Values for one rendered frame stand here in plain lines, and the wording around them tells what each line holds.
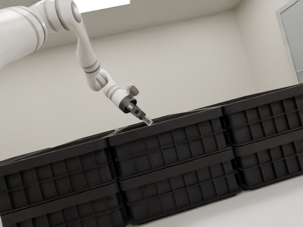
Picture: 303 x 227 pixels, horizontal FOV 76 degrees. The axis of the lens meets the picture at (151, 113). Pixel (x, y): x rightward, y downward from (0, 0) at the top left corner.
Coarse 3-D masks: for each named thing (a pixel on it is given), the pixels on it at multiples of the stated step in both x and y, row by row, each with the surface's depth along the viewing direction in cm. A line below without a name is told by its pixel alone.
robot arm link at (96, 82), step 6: (84, 72) 78; (90, 72) 76; (96, 72) 77; (90, 78) 79; (96, 78) 82; (102, 78) 83; (90, 84) 82; (96, 84) 81; (102, 84) 84; (96, 90) 84
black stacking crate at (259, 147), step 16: (256, 144) 48; (272, 144) 49; (288, 144) 50; (240, 160) 49; (256, 160) 49; (272, 160) 49; (288, 160) 50; (240, 176) 51; (256, 176) 49; (272, 176) 49; (288, 176) 49
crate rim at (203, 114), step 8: (184, 112) 82; (192, 112) 71; (200, 112) 47; (208, 112) 48; (216, 112) 48; (168, 120) 47; (176, 120) 47; (184, 120) 47; (192, 120) 47; (200, 120) 47; (128, 128) 84; (144, 128) 46; (152, 128) 46; (160, 128) 47; (168, 128) 47; (112, 136) 46; (120, 136) 46; (128, 136) 46; (136, 136) 46; (144, 136) 46; (112, 144) 46
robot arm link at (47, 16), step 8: (48, 0) 54; (24, 8) 41; (32, 8) 50; (40, 8) 53; (48, 8) 54; (40, 16) 43; (48, 16) 55; (56, 16) 54; (48, 24) 56; (56, 24) 56; (48, 32) 57
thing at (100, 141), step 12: (108, 132) 84; (84, 144) 45; (96, 144) 45; (108, 144) 47; (24, 156) 62; (36, 156) 44; (48, 156) 44; (60, 156) 45; (72, 156) 45; (0, 168) 44; (12, 168) 44; (24, 168) 44
